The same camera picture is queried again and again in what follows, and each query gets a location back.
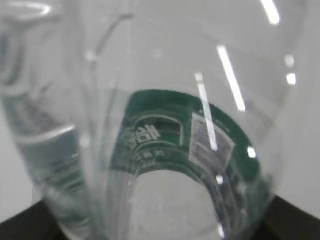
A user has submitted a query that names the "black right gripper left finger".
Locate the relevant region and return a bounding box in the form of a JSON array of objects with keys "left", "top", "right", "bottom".
[{"left": 0, "top": 201, "right": 67, "bottom": 240}]

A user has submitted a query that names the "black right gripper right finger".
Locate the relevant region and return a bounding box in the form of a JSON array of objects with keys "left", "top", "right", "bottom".
[{"left": 257, "top": 196, "right": 320, "bottom": 240}]

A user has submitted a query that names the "clear green-label water bottle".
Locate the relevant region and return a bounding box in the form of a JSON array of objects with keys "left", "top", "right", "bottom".
[{"left": 0, "top": 0, "right": 318, "bottom": 240}]

